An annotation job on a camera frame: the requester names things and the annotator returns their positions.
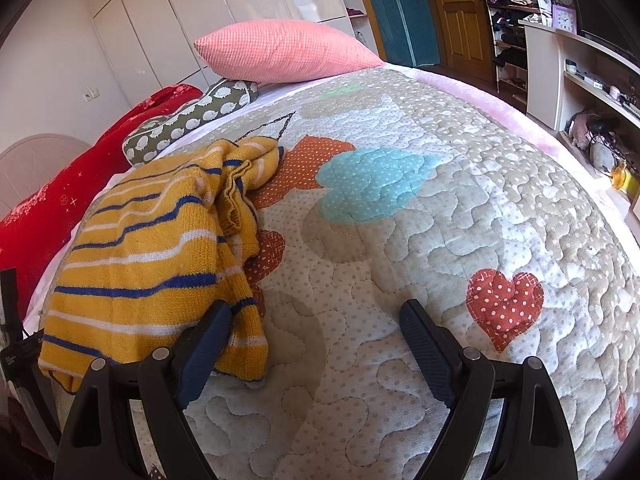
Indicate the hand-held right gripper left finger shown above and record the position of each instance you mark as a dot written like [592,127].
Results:
[200,365]

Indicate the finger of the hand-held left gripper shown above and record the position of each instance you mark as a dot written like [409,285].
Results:
[9,300]

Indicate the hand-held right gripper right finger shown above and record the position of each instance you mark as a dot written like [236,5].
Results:
[425,355]

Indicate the yellow striped knit sweater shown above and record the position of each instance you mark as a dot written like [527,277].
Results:
[140,250]

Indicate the patchwork dotted quilt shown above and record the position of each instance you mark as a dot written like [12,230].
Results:
[400,235]

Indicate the pink bed headboard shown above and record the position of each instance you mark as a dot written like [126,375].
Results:
[35,160]

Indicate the green white-spotted pillow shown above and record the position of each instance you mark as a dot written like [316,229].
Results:
[200,110]

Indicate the yellow round object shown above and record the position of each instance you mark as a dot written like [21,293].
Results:
[625,177]

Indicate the pink soft item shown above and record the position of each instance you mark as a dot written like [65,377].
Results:
[581,130]

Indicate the white desk unit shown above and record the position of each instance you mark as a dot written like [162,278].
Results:
[540,70]

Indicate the pink textured pillow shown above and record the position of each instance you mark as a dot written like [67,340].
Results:
[285,50]

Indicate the teal curtain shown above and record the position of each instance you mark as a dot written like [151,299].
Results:
[400,10]

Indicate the wooden panel door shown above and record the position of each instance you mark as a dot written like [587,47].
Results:
[460,10]

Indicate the white glossy wardrobe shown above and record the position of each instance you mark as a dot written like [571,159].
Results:
[200,0]

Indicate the purple square clock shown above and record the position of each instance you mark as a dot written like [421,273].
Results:
[565,19]

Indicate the black television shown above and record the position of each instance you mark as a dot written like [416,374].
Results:
[610,15]

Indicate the white wall switch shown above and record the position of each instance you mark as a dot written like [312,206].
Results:
[90,94]

